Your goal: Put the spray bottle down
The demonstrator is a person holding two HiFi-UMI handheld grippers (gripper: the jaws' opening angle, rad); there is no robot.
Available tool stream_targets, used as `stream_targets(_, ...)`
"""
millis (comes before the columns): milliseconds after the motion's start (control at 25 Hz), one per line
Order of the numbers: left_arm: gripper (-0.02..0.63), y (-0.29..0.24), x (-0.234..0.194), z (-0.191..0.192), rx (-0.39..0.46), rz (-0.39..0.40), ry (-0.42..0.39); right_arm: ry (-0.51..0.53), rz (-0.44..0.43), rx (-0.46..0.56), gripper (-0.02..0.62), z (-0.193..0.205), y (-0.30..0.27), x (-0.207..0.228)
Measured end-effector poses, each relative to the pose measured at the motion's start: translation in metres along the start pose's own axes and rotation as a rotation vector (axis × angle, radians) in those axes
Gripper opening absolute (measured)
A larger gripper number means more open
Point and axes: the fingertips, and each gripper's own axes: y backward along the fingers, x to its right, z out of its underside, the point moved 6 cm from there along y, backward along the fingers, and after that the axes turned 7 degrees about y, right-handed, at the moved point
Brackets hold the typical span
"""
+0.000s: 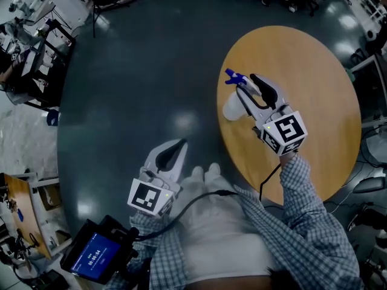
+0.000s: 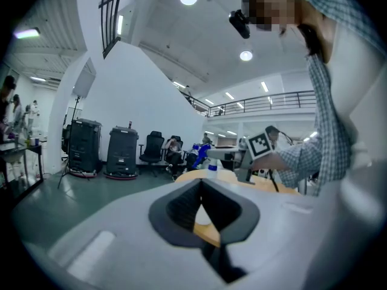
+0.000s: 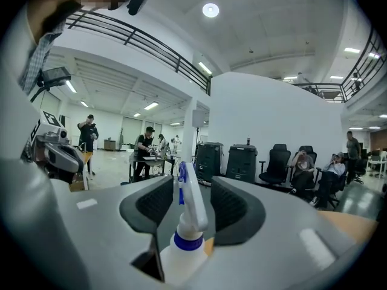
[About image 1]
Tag black tripod stand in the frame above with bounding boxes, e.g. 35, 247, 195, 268
90, 0, 140, 39

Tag thin black cable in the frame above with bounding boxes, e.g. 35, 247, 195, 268
259, 149, 299, 204

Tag black device blue screen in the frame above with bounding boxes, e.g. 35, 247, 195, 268
59, 214, 140, 285

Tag thick black cable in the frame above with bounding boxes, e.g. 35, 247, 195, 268
132, 188, 239, 242

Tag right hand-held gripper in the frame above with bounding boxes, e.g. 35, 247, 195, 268
235, 73, 308, 156

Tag glass-top metal frame cabinet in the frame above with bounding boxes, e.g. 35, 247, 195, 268
350, 53, 387, 129

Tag person's right forearm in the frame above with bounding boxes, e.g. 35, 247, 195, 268
278, 153, 333, 232

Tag person's left forearm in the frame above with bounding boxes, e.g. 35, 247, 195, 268
128, 210, 190, 271

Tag white wire rack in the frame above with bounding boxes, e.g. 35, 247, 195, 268
350, 0, 387, 33

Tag white spray bottle blue nozzle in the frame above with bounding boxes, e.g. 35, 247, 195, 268
222, 67, 263, 122

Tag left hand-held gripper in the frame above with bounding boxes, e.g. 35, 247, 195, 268
126, 138, 189, 219

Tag person's legs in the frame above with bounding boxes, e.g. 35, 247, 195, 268
181, 173, 239, 211

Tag black open shelf rack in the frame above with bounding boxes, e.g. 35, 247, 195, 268
0, 19, 76, 110

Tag person's left shoe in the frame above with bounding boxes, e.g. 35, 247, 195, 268
190, 165, 205, 181

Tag person's shoe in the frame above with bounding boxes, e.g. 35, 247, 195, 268
190, 165, 205, 181
207, 161, 221, 178

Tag person's torso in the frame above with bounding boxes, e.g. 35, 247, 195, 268
151, 185, 366, 290

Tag round wooden table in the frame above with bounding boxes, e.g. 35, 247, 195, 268
216, 25, 363, 207

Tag small wooden workbench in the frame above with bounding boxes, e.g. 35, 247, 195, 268
2, 173, 53, 260

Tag person's right shoe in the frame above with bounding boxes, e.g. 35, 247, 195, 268
207, 161, 221, 178

